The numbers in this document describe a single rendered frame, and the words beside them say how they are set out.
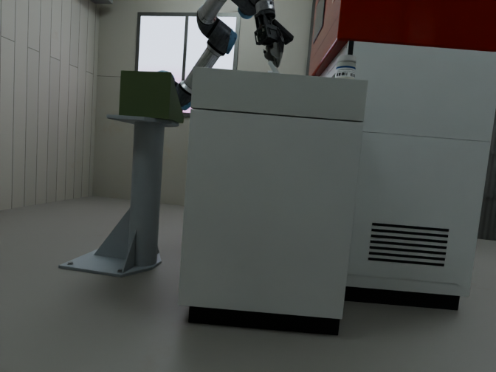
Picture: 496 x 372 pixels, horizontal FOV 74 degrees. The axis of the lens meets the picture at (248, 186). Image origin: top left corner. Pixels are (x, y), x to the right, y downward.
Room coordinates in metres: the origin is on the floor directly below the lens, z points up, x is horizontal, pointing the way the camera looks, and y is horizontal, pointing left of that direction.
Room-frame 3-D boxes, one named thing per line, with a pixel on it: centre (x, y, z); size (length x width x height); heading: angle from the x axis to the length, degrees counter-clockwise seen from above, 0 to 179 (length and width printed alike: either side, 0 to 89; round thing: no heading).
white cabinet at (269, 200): (1.68, -0.08, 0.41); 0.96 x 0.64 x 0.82; 179
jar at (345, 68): (1.27, -0.33, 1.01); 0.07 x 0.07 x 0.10
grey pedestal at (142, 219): (1.86, 0.67, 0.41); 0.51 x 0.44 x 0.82; 81
